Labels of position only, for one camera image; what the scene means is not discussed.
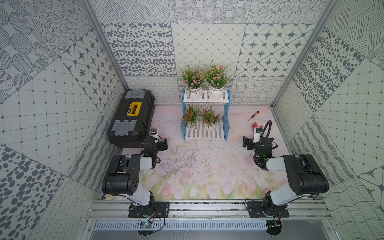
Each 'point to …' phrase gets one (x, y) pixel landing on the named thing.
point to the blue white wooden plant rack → (221, 133)
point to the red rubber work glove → (255, 125)
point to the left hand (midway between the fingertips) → (162, 138)
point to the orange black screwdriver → (256, 114)
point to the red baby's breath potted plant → (190, 116)
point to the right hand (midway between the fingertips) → (251, 138)
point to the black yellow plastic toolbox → (132, 119)
